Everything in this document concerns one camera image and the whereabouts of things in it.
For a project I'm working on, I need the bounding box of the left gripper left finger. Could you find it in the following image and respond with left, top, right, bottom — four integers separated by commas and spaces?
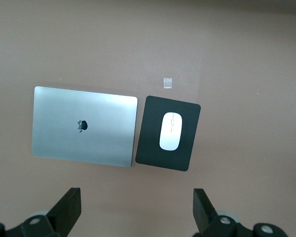
4, 187, 82, 237

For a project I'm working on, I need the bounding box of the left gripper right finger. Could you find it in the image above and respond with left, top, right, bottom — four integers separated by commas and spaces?
193, 188, 254, 237

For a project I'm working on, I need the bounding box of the white computer mouse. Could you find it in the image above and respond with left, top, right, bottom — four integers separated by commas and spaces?
159, 112, 183, 152

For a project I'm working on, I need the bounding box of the black mouse pad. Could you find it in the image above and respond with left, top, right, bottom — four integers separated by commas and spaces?
135, 95, 202, 172

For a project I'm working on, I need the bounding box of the silver closed laptop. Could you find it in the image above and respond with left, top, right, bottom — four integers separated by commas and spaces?
31, 85, 139, 168

